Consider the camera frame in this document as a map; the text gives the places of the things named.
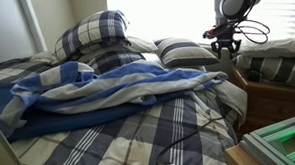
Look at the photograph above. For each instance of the grey navy striped pillow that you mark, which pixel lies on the grey navy striped pillow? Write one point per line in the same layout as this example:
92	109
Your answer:
185	52

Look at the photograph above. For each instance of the crumpled white pillow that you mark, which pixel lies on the crumpled white pillow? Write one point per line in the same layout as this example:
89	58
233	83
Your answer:
279	48

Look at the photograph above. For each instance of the large plaid pillow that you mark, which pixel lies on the large plaid pillow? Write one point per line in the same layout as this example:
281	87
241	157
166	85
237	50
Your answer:
89	33

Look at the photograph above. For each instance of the blue white striped towel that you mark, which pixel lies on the blue white striped towel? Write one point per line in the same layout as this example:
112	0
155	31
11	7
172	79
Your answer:
114	87

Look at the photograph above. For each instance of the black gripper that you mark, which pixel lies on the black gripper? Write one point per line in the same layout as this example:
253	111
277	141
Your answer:
227	37

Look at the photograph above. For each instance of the plain blue blanket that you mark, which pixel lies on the plain blue blanket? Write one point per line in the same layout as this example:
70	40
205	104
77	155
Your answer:
69	120

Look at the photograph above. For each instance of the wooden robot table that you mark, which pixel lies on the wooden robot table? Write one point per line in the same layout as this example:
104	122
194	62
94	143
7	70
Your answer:
244	163

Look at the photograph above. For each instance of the wooden nightstand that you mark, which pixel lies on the wooden nightstand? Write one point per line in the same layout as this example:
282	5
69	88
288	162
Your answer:
270	101

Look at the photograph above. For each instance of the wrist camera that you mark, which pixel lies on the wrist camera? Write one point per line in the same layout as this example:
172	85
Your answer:
210	33

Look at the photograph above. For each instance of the small plaid pillow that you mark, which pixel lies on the small plaid pillow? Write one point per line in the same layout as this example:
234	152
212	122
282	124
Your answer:
115	61

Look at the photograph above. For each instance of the navy white plaid duvet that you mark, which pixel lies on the navy white plaid duvet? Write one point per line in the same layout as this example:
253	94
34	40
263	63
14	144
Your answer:
144	145

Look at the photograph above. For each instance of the white bed sheet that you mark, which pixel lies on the white bed sheet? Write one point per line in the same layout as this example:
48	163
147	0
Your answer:
233	99

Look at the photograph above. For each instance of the bright window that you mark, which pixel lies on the bright window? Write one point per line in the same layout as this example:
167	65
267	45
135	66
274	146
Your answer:
177	13

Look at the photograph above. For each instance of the white door frame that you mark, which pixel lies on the white door frame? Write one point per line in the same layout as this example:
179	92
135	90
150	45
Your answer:
32	17

